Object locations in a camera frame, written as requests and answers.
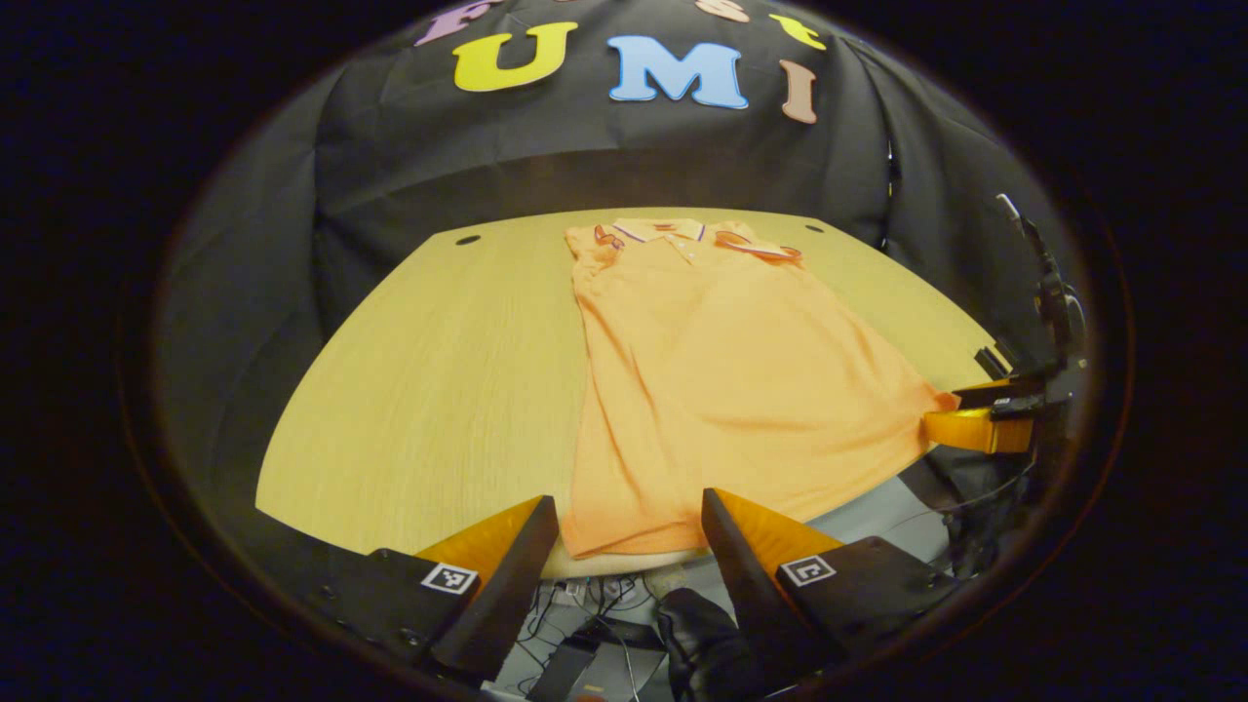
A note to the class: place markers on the dark flat box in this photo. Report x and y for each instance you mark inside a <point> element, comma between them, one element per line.
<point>561,673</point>

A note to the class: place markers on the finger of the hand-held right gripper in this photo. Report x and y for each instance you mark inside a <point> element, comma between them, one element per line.
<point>975,431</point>
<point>994,392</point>

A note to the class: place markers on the dark cloth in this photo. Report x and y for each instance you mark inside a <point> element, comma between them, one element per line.
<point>707,648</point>

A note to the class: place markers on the black backdrop cloth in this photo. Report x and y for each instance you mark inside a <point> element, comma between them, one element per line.
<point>487,166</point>

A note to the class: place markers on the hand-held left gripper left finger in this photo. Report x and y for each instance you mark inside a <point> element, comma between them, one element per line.
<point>502,595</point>

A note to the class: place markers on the orange T-shirt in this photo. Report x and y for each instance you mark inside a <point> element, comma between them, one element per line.
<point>721,390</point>

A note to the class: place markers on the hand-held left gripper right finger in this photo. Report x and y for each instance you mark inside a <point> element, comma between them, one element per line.
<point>751,595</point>

